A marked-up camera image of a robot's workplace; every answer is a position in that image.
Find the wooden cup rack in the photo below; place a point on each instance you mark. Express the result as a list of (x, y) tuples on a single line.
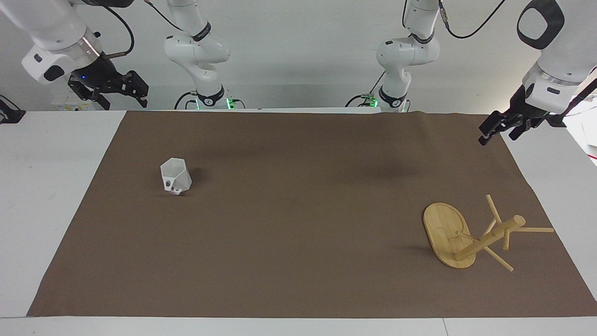
[(445, 233)]

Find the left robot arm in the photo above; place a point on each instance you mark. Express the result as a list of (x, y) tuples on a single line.
[(564, 60)]

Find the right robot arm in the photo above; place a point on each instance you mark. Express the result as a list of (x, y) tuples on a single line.
[(56, 28)]

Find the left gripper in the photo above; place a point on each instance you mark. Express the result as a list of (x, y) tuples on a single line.
[(518, 105)]

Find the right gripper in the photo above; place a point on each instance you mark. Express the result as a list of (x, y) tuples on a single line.
[(95, 72)]

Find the white faceted cup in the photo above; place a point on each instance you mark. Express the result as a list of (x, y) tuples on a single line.
[(175, 176)]

